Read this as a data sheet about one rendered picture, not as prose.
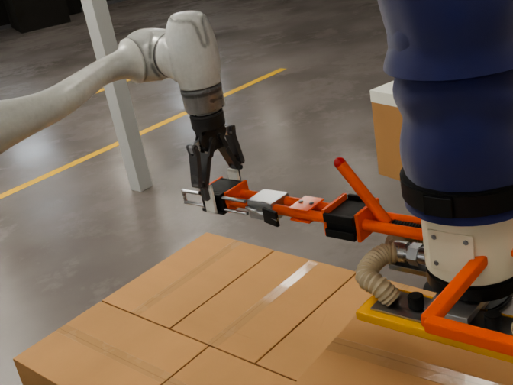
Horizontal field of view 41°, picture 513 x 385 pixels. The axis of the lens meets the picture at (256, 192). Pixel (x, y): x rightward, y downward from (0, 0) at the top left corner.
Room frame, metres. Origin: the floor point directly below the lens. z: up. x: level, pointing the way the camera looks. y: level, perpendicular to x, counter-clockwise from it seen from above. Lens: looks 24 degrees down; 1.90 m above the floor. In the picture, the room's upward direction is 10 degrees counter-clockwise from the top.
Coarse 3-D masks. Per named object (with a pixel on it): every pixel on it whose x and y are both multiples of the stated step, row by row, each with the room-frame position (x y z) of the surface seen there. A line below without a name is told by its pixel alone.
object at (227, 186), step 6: (216, 180) 1.49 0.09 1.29; (222, 180) 1.48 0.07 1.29; (228, 180) 1.48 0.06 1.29; (234, 180) 1.47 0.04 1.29; (240, 180) 1.46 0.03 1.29; (246, 180) 1.46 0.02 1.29; (216, 186) 1.45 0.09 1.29; (222, 186) 1.45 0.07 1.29; (228, 186) 1.44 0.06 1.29; (234, 186) 1.43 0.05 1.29; (240, 186) 1.44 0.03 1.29; (246, 186) 1.45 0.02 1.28; (222, 192) 1.41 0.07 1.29; (228, 192) 1.41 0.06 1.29; (234, 192) 1.42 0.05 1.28
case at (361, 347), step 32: (352, 320) 1.33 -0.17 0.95; (352, 352) 1.21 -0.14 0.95; (384, 352) 1.19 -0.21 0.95; (416, 352) 1.17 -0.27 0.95; (448, 352) 1.16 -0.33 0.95; (320, 384) 1.13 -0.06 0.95; (352, 384) 1.11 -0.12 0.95; (384, 384) 1.09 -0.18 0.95; (416, 384) 1.08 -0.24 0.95; (448, 384) 1.06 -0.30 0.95; (480, 384) 1.05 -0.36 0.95; (512, 384) 1.03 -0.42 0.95
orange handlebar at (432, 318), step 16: (240, 192) 1.43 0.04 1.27; (256, 192) 1.41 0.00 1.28; (288, 208) 1.29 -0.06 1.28; (304, 208) 1.27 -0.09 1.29; (320, 208) 1.28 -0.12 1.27; (368, 224) 1.16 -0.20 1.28; (384, 224) 1.14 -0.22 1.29; (480, 256) 0.96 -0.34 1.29; (512, 256) 0.96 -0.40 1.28; (464, 272) 0.92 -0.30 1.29; (480, 272) 0.94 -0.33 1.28; (448, 288) 0.88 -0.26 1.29; (464, 288) 0.89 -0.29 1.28; (432, 304) 0.85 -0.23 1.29; (448, 304) 0.85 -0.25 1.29; (432, 320) 0.81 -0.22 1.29; (448, 320) 0.81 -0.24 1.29; (448, 336) 0.79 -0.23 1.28; (464, 336) 0.77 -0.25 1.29; (480, 336) 0.76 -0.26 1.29; (496, 336) 0.75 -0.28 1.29; (512, 336) 0.74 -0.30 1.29; (512, 352) 0.73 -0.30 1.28
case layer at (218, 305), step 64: (192, 256) 2.55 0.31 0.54; (256, 256) 2.45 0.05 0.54; (128, 320) 2.15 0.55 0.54; (192, 320) 2.07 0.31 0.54; (256, 320) 2.00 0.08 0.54; (320, 320) 1.93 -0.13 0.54; (64, 384) 1.84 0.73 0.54; (128, 384) 1.78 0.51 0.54; (192, 384) 1.72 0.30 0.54; (256, 384) 1.67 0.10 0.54
